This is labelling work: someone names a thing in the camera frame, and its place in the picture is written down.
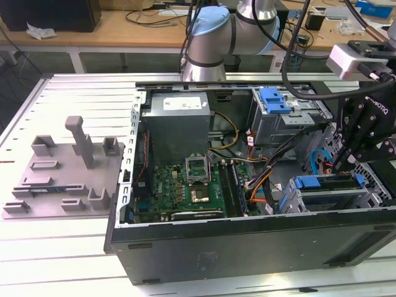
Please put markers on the brown cardboard box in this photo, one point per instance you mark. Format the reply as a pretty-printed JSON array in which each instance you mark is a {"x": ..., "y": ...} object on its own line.
[{"x": 139, "y": 3}]

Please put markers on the green motherboard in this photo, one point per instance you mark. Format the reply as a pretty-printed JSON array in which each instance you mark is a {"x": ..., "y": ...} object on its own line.
[{"x": 168, "y": 187}]

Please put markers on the grey parts rack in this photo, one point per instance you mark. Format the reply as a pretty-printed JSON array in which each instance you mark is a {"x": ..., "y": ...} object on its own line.
[{"x": 71, "y": 173}]

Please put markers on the black case fan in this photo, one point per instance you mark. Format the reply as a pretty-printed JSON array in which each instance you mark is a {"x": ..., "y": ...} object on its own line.
[{"x": 143, "y": 161}]

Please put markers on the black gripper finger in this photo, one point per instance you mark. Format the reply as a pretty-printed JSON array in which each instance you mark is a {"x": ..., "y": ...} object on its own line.
[
  {"x": 368, "y": 145},
  {"x": 346, "y": 130}
]

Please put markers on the black power adapter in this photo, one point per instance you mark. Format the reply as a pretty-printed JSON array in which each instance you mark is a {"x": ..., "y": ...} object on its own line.
[{"x": 302, "y": 39}]

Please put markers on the CPU socket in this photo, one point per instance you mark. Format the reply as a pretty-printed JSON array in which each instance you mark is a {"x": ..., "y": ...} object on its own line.
[{"x": 200, "y": 195}]

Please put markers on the metal drive cage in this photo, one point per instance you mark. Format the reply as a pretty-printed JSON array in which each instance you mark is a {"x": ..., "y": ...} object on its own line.
[{"x": 278, "y": 130}]

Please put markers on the small black box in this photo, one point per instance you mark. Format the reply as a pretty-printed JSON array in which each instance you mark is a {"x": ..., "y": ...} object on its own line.
[{"x": 315, "y": 22}]

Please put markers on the large black box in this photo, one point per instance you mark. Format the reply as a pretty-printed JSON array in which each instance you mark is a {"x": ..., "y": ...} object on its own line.
[{"x": 55, "y": 15}]

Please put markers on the black graphics card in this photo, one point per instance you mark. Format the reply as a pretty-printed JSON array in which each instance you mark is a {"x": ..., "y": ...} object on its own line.
[{"x": 198, "y": 215}]

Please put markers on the black PC case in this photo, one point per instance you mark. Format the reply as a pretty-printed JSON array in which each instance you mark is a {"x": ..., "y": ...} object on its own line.
[{"x": 247, "y": 250}]

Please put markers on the clear plastic bags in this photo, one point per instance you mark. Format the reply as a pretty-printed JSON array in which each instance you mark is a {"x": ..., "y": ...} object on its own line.
[{"x": 345, "y": 28}]

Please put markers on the blue carton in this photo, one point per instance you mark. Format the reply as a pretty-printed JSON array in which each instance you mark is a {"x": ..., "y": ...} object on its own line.
[{"x": 376, "y": 6}]

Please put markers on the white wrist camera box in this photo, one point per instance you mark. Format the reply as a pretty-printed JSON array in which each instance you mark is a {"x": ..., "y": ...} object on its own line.
[{"x": 340, "y": 60}]

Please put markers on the crumpled white paper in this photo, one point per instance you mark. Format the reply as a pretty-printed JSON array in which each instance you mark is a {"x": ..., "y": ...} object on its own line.
[{"x": 40, "y": 32}]

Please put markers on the white flat carton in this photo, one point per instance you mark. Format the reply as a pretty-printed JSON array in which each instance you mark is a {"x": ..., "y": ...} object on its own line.
[{"x": 335, "y": 13}]

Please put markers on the hard disk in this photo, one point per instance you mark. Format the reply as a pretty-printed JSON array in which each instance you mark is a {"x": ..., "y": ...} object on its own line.
[{"x": 337, "y": 183}]

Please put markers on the metal disk bay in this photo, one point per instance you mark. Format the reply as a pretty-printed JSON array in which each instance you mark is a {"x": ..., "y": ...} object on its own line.
[{"x": 291, "y": 198}]

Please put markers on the blue drive carrier latch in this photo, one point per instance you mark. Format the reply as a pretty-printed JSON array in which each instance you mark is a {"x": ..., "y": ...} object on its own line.
[{"x": 273, "y": 100}]

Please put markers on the RAM stick blue label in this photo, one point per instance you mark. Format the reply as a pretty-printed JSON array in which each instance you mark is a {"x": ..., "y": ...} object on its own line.
[{"x": 41, "y": 190}]

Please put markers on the grey power supply unit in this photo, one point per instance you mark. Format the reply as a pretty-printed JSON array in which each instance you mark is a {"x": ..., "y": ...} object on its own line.
[{"x": 176, "y": 130}]

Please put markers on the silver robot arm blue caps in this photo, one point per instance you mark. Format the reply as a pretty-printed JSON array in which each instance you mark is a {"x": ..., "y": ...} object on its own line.
[{"x": 213, "y": 37}]

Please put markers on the wooden desk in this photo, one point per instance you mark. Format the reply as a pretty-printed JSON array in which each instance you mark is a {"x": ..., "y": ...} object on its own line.
[{"x": 92, "y": 38}]

